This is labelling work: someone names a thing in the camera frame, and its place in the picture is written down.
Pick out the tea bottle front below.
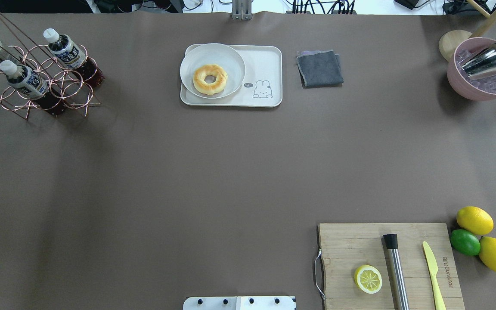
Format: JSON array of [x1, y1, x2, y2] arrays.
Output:
[[0, 60, 65, 115]]

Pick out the cream rabbit tray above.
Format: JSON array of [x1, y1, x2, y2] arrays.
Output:
[[180, 44, 283, 108]]

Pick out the tea bottle back right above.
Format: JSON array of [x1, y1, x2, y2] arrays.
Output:
[[43, 28, 104, 88]]

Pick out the glazed donut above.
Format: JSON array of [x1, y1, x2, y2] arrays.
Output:
[[193, 64, 228, 96]]

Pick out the white round plate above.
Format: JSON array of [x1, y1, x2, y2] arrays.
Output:
[[180, 43, 246, 99]]

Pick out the grey folded cloth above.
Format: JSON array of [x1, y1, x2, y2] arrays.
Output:
[[296, 50, 344, 88]]

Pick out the bamboo cutting board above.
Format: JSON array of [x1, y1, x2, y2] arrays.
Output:
[[318, 223, 465, 310]]

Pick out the lemon half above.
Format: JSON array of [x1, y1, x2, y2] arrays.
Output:
[[354, 264, 382, 294]]

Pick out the steel muddler black tip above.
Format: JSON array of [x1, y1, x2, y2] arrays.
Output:
[[383, 234, 410, 310]]

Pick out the wooden mug tree stand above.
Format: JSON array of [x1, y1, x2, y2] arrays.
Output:
[[439, 0, 496, 61]]

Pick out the green lime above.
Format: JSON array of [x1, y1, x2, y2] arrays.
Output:
[[449, 229, 481, 256]]

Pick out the whole lemon upper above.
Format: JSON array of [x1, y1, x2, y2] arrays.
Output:
[[456, 206, 494, 235]]

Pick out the yellow plastic knife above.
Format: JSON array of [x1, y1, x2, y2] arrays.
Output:
[[422, 241, 446, 310]]

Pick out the pink ice bowl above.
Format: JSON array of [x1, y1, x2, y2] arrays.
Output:
[[447, 37, 496, 101]]

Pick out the metal ice scoop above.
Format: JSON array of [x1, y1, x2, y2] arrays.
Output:
[[461, 43, 496, 80]]

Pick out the aluminium camera post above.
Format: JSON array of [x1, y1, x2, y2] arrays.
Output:
[[231, 0, 253, 20]]

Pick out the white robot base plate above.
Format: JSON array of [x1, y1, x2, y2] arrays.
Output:
[[183, 295, 297, 310]]

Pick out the copper wire bottle rack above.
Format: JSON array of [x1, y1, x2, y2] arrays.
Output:
[[0, 12, 105, 120]]

